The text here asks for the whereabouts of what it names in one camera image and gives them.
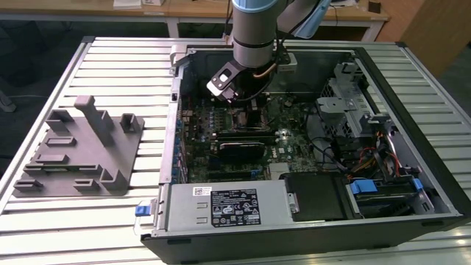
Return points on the black plastic shroud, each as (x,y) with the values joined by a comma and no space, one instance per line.
(317,198)

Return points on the small brown box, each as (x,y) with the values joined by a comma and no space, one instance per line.
(374,7)

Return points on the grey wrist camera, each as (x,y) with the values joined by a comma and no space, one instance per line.
(287,64)

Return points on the grey power supply unit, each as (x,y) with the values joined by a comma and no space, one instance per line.
(185,209)

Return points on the CPU socket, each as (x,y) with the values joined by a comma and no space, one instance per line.
(238,118)

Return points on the black PC case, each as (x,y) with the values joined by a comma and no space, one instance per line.
(258,248)

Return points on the green motherboard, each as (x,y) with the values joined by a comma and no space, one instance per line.
(294,154)

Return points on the wooden cabinet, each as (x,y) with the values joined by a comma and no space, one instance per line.
(434,33)

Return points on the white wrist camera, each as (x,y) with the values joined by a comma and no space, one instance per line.
(221,87)

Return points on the blue disk carrier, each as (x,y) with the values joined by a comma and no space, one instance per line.
(362,187)

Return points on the black graphics card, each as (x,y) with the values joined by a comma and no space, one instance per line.
(241,154)

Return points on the grey metal foot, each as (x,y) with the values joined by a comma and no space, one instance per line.
(9,106)

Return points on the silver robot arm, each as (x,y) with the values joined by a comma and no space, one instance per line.
(254,33)

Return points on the RAM slot with white latches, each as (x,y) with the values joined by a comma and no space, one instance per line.
(246,133)
(246,139)

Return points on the white box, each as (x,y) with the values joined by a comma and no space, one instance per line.
(127,2)
(153,2)

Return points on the wooden desk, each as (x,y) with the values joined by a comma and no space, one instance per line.
(110,13)

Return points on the black hard disk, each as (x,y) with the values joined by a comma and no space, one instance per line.
(386,205)

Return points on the grey parts rack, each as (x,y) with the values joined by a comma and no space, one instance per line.
(93,165)

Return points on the silver chipset heatsink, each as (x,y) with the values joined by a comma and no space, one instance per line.
(281,169)

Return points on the silver drive cage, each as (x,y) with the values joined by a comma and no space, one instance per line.
(346,105)

